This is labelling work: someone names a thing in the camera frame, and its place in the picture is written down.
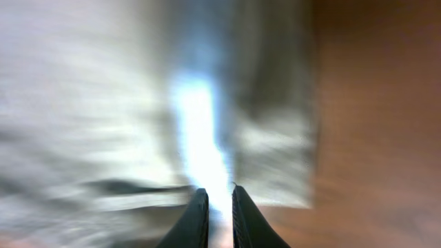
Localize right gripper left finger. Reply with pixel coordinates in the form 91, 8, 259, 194
156, 188, 209, 248

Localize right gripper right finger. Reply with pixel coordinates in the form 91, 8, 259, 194
232, 185, 291, 248

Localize khaki green shorts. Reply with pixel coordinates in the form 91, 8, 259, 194
1, 0, 317, 247

